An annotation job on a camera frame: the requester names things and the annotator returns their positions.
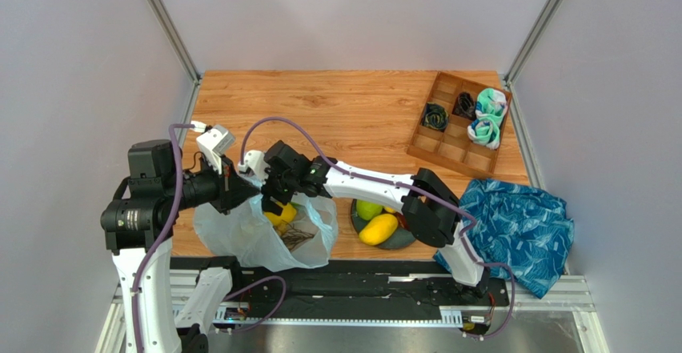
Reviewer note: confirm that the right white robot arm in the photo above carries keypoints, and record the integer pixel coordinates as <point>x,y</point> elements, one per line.
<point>431,211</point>

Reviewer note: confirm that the dark red fake fruit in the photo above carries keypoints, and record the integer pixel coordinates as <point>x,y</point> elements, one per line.
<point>402,221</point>

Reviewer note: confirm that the blue patterned cloth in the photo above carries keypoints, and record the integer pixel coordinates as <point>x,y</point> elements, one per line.
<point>524,227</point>

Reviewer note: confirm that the dark blue ceramic plate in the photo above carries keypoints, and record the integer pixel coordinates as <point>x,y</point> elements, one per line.
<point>399,240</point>

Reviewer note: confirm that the yellow fake lemon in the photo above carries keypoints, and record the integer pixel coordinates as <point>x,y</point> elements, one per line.
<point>281,221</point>

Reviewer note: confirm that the black rolled sock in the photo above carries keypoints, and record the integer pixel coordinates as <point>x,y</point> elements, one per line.
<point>465,106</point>

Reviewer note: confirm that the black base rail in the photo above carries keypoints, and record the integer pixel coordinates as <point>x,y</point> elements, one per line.
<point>354,290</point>

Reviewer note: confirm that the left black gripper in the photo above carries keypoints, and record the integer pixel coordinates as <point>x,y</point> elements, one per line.
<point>234,189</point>

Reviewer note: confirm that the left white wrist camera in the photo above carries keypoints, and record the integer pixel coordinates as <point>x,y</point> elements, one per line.
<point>213,142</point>

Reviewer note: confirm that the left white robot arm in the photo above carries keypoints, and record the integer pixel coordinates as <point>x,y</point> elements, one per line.
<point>137,225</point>

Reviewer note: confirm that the dark rolled sock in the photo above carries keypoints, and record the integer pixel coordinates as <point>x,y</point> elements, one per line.
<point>435,117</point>

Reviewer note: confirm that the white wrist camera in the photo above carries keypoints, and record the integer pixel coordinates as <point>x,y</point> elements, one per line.
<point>213,142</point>
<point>254,165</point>

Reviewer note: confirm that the yellow fake mango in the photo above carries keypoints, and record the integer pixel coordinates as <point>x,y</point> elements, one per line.
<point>379,229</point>

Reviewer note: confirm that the green fake pear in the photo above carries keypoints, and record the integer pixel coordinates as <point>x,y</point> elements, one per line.
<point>367,210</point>

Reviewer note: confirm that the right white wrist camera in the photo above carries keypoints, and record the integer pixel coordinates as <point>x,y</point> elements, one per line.
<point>254,165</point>

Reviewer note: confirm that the light blue plastic bag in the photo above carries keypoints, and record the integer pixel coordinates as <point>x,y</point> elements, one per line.
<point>248,235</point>

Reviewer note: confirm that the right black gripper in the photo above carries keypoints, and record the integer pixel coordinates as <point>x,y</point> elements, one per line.
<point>272,202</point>

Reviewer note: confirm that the wooden compartment tray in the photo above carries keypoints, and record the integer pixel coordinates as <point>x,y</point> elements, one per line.
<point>452,148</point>

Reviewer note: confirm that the teal white rolled sock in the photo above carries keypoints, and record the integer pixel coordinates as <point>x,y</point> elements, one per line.
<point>491,104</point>

